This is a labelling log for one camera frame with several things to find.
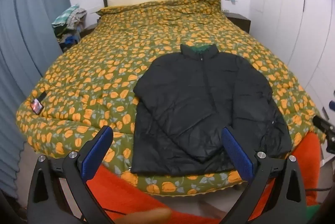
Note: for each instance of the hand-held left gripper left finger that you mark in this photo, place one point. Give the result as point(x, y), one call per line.
point(95, 153)

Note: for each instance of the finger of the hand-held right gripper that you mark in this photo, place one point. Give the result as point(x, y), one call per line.
point(332, 105)
point(322, 122)

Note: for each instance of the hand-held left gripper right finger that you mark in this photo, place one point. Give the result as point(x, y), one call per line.
point(238, 154)

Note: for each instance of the black puffer jacket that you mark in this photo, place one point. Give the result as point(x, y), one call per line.
point(196, 108)

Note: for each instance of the pile of clothes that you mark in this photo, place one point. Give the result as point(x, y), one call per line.
point(68, 19)

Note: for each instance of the person's left hand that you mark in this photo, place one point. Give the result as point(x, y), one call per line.
point(149, 216)

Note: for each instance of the green orange floral quilt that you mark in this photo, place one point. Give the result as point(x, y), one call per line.
point(104, 69)

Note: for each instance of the white wardrobe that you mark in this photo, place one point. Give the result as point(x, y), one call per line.
point(288, 17)

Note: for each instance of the dark wooden nightstand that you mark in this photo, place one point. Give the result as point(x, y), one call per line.
point(239, 21)

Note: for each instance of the blue curtain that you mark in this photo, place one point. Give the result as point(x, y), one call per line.
point(26, 30)

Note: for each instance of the dark wooden headboard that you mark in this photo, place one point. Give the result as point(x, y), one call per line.
point(105, 1)

